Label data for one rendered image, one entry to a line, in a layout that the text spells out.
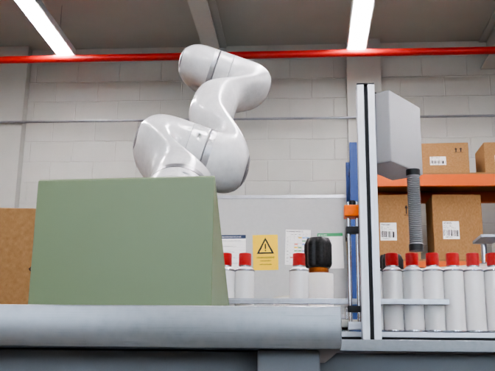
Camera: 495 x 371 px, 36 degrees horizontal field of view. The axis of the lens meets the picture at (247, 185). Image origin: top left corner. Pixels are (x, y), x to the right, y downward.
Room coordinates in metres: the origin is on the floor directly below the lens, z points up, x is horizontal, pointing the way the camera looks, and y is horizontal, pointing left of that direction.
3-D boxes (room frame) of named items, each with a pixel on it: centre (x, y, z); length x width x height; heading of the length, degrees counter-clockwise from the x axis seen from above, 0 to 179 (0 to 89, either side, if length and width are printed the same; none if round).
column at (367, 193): (1.84, -0.30, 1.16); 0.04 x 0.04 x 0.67; 85
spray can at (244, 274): (2.01, 0.00, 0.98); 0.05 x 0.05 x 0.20
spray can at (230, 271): (2.01, 0.06, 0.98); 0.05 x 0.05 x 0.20
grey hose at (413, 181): (1.87, -0.42, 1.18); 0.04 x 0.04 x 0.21
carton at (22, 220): (1.76, 0.43, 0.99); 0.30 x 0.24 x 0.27; 92
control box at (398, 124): (1.89, -0.37, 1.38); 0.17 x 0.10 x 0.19; 140
